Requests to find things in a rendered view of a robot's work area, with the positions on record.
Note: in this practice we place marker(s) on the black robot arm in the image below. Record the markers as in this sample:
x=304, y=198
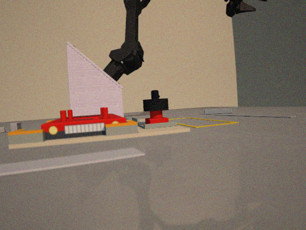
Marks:
x=131, y=52

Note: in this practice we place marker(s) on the black tyre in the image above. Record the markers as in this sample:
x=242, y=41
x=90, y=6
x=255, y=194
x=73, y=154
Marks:
x=155, y=104

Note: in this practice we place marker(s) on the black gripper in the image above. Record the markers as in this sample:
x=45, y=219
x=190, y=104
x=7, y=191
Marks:
x=237, y=6

